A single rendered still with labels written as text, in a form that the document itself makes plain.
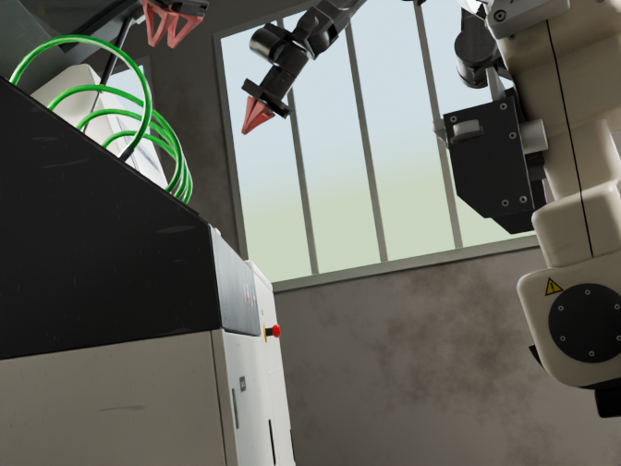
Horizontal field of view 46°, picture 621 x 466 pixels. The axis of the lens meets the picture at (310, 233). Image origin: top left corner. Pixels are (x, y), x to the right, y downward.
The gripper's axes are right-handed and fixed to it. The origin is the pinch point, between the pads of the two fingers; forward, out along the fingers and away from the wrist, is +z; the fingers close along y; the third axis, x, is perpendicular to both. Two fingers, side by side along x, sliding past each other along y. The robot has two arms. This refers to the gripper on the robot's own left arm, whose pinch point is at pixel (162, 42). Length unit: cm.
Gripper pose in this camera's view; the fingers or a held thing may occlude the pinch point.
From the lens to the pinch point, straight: 137.3
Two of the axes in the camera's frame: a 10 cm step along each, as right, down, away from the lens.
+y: -5.2, 1.7, -8.4
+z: -3.8, 8.3, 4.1
